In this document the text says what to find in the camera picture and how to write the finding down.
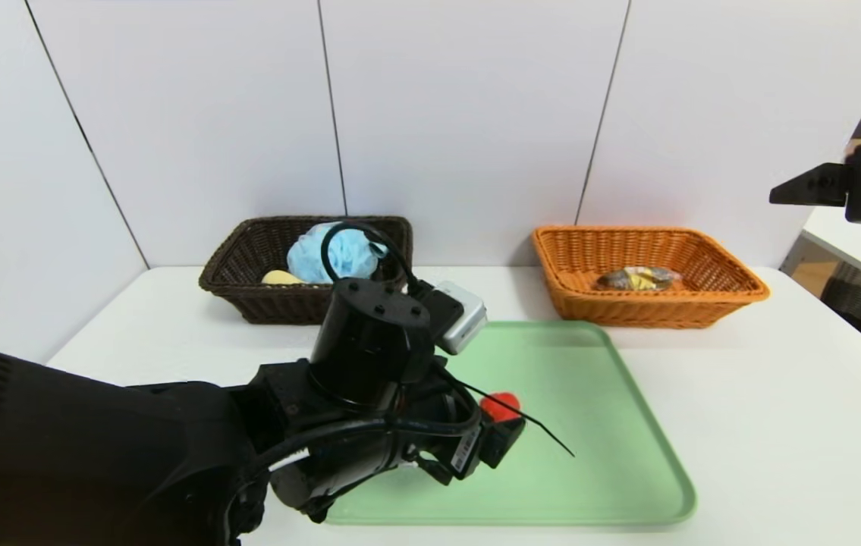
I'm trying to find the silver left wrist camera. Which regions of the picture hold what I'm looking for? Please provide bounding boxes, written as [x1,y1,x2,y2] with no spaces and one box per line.
[434,281,488,356]

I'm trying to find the light green plastic tray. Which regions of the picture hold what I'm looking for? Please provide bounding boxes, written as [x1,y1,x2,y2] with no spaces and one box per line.
[324,320,698,526]

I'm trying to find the thin black zip tie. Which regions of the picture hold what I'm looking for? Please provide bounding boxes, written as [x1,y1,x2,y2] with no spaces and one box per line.
[441,372,575,457]

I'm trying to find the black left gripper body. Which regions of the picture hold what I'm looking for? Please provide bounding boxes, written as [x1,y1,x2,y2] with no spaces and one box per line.
[433,409,486,481]

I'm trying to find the grey and yellow snack packet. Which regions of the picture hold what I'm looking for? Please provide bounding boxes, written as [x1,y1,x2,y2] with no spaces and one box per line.
[599,265,683,292]

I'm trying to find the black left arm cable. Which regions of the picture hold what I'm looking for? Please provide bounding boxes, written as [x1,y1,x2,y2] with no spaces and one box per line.
[320,221,422,297]

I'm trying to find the small red rubber toy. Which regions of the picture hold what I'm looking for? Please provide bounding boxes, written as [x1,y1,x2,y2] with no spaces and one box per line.
[480,392,522,424]

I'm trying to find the light blue mesh bath loofah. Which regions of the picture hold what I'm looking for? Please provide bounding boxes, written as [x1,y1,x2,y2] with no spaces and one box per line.
[286,222,389,284]

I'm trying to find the dark brown wicker basket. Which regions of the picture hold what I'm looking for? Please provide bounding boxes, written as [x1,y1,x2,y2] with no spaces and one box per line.
[199,216,413,325]

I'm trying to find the orange wicker basket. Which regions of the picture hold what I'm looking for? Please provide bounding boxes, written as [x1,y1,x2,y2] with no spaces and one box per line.
[533,226,771,329]

